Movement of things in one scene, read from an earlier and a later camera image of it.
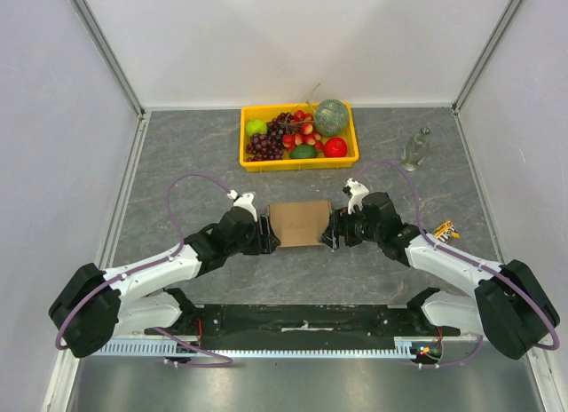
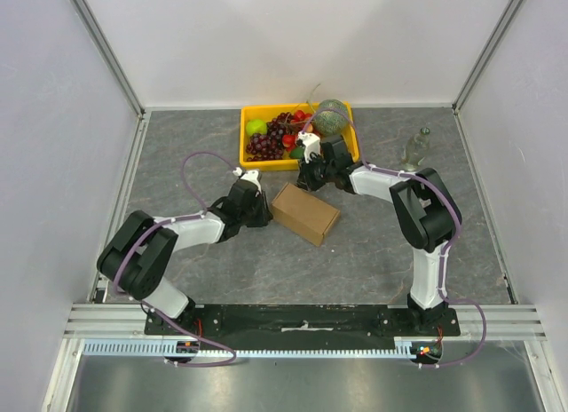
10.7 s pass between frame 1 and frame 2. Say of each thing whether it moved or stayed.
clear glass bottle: stayed
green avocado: stayed
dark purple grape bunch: stayed
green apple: stayed
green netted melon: stayed
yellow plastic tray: stayed
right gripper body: moved
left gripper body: moved
